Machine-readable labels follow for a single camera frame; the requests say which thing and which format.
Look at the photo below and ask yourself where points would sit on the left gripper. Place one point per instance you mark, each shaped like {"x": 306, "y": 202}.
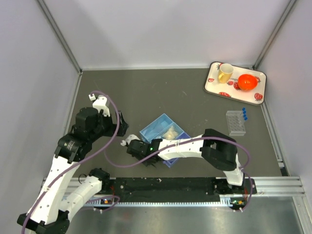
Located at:
{"x": 112, "y": 126}

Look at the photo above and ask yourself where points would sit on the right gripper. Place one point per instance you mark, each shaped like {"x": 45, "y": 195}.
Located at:
{"x": 147, "y": 163}

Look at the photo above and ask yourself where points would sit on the blue three-drawer organizer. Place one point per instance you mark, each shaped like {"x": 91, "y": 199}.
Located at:
{"x": 158, "y": 127}

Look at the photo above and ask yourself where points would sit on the bag of cotton balls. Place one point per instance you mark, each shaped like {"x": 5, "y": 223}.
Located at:
{"x": 170, "y": 134}

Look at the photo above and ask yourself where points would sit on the clear test tube rack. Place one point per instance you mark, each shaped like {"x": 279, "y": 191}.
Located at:
{"x": 235, "y": 123}

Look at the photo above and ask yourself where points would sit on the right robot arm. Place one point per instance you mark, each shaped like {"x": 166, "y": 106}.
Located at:
{"x": 214, "y": 147}

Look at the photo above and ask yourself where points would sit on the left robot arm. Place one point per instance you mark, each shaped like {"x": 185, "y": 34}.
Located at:
{"x": 52, "y": 212}

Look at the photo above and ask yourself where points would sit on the strawberry pattern tray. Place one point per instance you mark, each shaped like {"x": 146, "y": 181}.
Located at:
{"x": 231, "y": 89}

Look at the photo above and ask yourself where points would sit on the yellow mug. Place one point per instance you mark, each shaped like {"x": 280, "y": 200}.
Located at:
{"x": 225, "y": 72}

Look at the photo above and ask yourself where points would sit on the orange bowl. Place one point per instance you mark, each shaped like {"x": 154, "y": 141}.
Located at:
{"x": 247, "y": 82}

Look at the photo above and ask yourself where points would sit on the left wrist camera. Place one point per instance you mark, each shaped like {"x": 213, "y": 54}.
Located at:
{"x": 100, "y": 103}

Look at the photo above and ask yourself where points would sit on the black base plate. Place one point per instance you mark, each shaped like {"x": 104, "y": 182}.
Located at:
{"x": 175, "y": 189}

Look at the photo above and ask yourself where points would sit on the white cable duct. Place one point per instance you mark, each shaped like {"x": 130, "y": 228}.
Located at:
{"x": 222, "y": 202}

